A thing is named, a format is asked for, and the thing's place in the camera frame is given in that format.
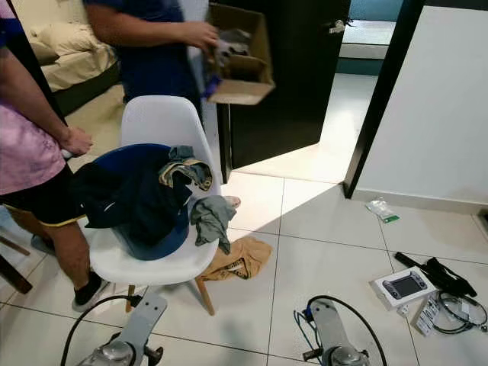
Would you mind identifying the cardboard box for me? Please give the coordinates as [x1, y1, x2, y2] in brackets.
[204, 4, 275, 106]

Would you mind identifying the person in pink shirt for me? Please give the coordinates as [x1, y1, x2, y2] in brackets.
[0, 0, 111, 312]

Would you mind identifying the bed with light bedding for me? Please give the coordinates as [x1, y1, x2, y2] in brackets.
[30, 21, 123, 115]

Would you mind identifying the blue plastic basin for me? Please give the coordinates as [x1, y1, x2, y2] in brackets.
[95, 143, 191, 262]

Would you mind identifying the white plastic chair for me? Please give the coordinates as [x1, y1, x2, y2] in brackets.
[88, 95, 226, 316]

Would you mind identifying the olive crumpled garment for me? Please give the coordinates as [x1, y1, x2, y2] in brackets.
[159, 145, 213, 191]

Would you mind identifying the grey green garment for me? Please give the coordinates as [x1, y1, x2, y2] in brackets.
[189, 194, 237, 255]

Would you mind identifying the orange cloth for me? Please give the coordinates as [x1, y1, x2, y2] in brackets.
[198, 236, 273, 283]

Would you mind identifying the black door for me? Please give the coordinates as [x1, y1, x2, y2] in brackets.
[217, 0, 352, 170]

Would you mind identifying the clear plastic packet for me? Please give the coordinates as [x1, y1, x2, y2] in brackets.
[366, 197, 400, 224]

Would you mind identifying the white product box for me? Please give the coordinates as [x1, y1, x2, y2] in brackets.
[372, 267, 437, 308]

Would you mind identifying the black pouch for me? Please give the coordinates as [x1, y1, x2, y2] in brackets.
[394, 252, 477, 298]

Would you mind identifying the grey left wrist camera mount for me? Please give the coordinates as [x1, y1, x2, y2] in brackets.
[118, 294, 169, 359]

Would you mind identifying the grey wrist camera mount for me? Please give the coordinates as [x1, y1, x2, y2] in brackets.
[118, 294, 169, 359]
[305, 299, 352, 355]

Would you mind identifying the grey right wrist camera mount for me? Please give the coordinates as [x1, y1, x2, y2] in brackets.
[305, 299, 352, 355]

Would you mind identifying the black door frame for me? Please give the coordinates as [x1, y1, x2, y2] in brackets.
[342, 0, 428, 199]

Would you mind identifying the coiled black cable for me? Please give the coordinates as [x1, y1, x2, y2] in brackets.
[431, 291, 488, 334]

